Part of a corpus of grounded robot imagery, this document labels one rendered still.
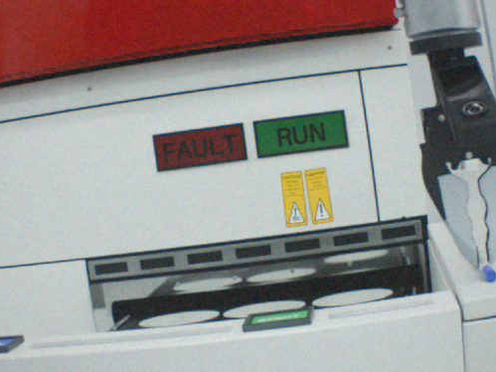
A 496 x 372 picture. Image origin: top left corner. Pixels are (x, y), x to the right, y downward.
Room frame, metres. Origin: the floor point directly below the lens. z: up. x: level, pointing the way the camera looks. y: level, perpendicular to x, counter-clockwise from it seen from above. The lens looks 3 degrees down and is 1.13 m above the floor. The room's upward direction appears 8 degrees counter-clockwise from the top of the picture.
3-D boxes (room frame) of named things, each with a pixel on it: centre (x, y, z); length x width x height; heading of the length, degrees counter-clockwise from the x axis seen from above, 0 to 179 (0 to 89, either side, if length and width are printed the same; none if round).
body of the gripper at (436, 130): (1.11, -0.21, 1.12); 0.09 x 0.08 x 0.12; 174
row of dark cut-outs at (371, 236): (1.59, -0.01, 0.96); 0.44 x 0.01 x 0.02; 84
